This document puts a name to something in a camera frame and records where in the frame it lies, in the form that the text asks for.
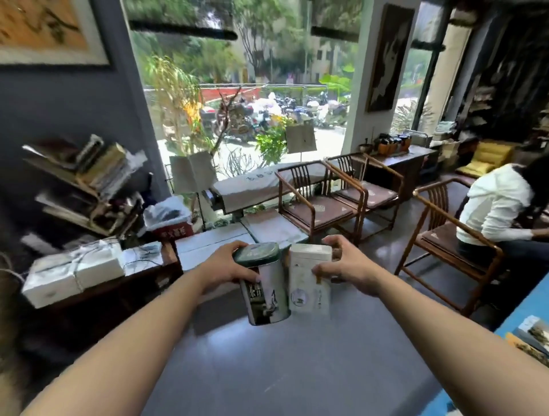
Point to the tall potted plant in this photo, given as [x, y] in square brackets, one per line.
[176, 103]

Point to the person's left thumb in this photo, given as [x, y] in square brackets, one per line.
[248, 274]

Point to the slanted bookshelf with books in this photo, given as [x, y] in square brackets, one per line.
[85, 184]

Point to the paper sheet on stand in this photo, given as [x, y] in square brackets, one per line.
[301, 138]

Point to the long cloth covered instrument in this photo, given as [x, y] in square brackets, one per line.
[257, 187]

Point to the red box with plastic bag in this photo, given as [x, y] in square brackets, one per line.
[169, 219]

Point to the dark wooden low cabinet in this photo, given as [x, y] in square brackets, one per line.
[107, 295]

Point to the white flat box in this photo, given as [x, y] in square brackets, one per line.
[143, 258]

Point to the group of orange jars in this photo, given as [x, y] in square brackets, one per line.
[392, 143]

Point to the dark wall shelving unit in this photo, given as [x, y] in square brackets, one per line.
[506, 73]

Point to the yellow seat cushion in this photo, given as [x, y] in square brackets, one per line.
[487, 157]

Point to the white tied gift box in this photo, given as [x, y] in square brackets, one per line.
[73, 271]

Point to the person's right forearm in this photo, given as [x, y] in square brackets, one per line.
[464, 346]

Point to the dark hanging wall painting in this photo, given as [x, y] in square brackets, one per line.
[388, 58]

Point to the person's right thumb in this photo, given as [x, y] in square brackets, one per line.
[322, 269]

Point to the person's left forearm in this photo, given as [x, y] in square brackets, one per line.
[120, 348]

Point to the framed orange painting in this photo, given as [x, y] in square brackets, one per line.
[48, 31]

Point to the dark wooden side table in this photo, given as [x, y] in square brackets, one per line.
[405, 165]

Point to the wooden armchair with cushion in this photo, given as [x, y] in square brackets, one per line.
[322, 205]
[448, 246]
[369, 188]

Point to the green leafy potted plant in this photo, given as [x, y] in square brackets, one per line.
[272, 142]

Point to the green lidded tea tin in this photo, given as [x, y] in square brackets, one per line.
[262, 284]

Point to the person's right hand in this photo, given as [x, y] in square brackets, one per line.
[351, 266]

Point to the white tea tin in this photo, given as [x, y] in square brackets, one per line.
[309, 281]

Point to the person's left hand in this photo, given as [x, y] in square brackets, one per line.
[221, 266]

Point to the open book on stand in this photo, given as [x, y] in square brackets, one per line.
[193, 171]

